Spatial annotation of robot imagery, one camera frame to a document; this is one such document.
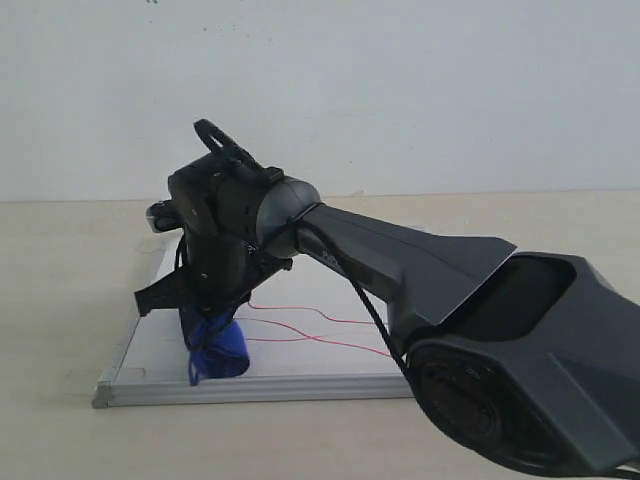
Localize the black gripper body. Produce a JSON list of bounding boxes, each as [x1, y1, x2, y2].
[[134, 232, 293, 316]]

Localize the blue cloth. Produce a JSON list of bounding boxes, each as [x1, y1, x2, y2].
[[179, 308, 250, 386]]

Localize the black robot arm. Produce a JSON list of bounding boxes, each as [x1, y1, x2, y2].
[[135, 154, 639, 479]]

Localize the clear tape far left corner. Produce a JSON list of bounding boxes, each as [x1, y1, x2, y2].
[[135, 238, 164, 254]]

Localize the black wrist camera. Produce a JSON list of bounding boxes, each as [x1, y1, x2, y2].
[[145, 199, 183, 234]]

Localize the black cable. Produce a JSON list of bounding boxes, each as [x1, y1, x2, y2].
[[193, 118, 640, 480]]

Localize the white board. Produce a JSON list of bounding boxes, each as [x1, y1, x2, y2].
[[92, 256, 411, 409]]

